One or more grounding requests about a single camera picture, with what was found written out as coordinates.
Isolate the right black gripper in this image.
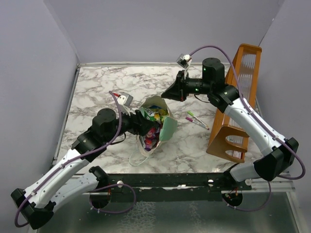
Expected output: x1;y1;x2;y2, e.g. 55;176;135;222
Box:
162;69;212;102

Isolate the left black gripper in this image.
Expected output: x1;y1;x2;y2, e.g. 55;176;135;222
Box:
104;106;156;143

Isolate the green yellow Fox's candy bag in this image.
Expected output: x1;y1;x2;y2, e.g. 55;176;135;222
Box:
140;105;169;123

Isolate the purple Fox's candy bag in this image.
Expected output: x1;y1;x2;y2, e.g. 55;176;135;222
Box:
142;127;160;151

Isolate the green paper gift bag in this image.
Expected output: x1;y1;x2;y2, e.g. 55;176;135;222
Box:
129;95;177;166

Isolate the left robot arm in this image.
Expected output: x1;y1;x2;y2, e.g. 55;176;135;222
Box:
11;108;156;230

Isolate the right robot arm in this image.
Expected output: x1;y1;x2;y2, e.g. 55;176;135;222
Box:
161;58;299;190

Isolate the purple capped marker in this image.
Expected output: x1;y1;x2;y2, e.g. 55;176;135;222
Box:
185;117;209;130

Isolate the wooden rack with clear slats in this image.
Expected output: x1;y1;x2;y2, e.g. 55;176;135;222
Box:
207;44;262;164

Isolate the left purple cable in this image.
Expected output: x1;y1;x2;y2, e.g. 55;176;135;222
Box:
14;91;137;228

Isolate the purple cable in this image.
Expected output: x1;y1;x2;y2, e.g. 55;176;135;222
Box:
14;91;137;228
189;45;306;212

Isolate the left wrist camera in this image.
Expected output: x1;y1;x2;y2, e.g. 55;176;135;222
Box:
113;92;133;108

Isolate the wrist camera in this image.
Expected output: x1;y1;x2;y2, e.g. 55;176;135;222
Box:
113;92;133;108
176;54;192;69

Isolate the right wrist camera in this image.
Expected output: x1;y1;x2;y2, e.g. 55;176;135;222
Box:
176;54;192;69

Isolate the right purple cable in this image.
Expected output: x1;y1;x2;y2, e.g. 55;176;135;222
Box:
189;45;306;212

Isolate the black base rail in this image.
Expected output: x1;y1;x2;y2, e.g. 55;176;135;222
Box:
88;166;251;202

